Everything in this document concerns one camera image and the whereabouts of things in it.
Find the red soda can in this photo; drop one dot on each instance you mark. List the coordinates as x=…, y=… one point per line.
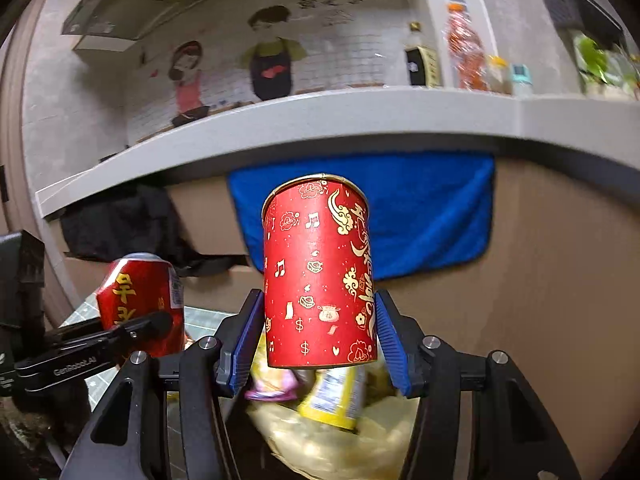
x=135, y=290

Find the blue towel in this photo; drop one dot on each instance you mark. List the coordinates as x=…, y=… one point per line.
x=425, y=210

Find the teal lid jar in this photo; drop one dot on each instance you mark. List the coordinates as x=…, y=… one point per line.
x=521, y=82

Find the red paper canister gold print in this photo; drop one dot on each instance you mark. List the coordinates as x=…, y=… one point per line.
x=315, y=270

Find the waste bin with yellow bag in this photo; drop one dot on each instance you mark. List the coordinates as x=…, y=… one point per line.
x=290, y=430

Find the dark sauce bottle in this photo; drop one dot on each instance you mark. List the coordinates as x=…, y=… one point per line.
x=415, y=67

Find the purple pink packet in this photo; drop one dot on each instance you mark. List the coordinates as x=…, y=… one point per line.
x=272, y=387

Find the yellow snack packet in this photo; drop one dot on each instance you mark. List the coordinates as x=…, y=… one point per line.
x=332, y=397

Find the grey kitchen counter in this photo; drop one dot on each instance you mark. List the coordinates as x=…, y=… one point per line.
x=350, y=115

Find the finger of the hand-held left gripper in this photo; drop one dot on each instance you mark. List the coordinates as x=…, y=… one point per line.
x=100, y=347

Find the black cloth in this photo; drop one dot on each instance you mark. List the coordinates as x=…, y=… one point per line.
x=125, y=225

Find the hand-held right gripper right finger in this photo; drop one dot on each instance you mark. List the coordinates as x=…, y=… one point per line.
x=392, y=340

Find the wall sticker figure black apron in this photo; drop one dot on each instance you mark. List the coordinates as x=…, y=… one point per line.
x=270, y=65

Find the orange drink bottle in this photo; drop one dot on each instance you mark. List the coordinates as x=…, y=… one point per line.
x=462, y=50

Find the green cutting mat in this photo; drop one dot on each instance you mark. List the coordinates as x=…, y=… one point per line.
x=205, y=317

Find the range hood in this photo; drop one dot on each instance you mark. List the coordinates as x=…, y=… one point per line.
x=125, y=10

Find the green plant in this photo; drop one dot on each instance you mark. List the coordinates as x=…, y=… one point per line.
x=595, y=62

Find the yellow lid jar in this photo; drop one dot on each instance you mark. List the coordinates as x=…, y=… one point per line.
x=497, y=77

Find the black wall basket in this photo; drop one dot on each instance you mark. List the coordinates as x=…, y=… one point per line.
x=575, y=5

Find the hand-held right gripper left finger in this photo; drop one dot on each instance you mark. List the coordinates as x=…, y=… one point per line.
x=245, y=340

